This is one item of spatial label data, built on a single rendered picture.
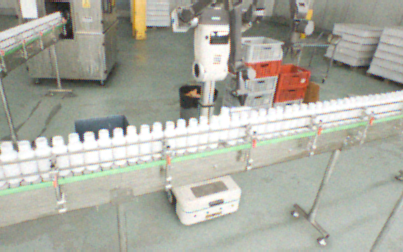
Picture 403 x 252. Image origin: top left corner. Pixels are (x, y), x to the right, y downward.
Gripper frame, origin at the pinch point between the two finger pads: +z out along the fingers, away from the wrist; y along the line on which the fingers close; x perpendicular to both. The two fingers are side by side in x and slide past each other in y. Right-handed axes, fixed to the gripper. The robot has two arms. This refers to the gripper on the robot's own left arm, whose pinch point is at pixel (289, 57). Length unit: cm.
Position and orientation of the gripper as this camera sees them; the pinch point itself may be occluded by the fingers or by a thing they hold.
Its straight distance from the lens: 170.2
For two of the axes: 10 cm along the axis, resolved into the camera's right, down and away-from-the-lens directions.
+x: -9.1, 1.3, -3.9
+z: -0.7, 8.8, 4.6
